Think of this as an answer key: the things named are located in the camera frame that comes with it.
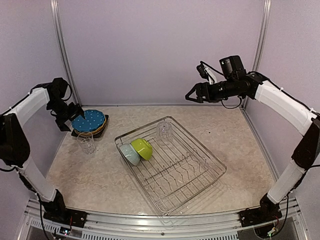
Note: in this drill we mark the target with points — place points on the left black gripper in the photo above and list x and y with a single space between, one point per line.
76 109

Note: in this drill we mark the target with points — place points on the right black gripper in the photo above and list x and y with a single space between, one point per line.
200 87

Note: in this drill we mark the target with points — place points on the blue polka dot plate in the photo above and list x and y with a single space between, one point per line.
92 120

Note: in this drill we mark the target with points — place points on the yellow polka dot plate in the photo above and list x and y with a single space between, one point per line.
97 131

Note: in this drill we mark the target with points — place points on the black floral square plate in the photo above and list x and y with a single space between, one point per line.
73 134

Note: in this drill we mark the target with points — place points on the clear glass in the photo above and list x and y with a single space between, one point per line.
164 132
86 142

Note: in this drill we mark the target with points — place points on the grey striped bowl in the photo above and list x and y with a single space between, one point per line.
130 154

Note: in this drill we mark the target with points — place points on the green bowl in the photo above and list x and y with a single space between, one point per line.
143 148

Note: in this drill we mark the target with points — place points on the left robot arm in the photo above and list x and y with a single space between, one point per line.
15 150

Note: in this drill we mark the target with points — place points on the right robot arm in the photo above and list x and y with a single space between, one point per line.
258 87

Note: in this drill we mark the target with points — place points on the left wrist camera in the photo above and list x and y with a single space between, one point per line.
59 88

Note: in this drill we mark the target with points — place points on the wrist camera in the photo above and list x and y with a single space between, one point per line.
59 88
232 69

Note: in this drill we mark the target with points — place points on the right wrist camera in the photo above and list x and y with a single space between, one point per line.
232 69

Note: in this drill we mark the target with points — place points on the metal wire dish rack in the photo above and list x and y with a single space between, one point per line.
177 172

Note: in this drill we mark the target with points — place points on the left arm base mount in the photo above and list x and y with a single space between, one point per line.
57 211

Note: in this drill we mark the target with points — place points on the right frame post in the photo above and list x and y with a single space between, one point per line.
262 34

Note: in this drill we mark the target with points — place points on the frame post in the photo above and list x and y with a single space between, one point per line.
57 23
262 34

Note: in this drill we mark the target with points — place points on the left frame post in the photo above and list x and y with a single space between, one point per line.
57 23

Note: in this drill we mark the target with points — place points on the aluminium front rail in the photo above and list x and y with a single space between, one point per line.
111 226

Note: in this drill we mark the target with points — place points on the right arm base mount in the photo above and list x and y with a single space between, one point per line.
266 212

